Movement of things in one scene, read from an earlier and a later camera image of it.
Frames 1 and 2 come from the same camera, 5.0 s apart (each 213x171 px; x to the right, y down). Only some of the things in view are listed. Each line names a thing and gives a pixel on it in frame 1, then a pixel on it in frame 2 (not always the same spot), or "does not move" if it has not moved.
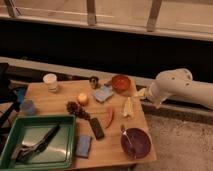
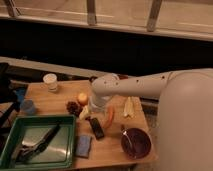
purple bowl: x=135 y=143 does not move
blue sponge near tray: x=83 y=146 does not move
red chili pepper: x=110 y=119 does not move
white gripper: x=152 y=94 to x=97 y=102
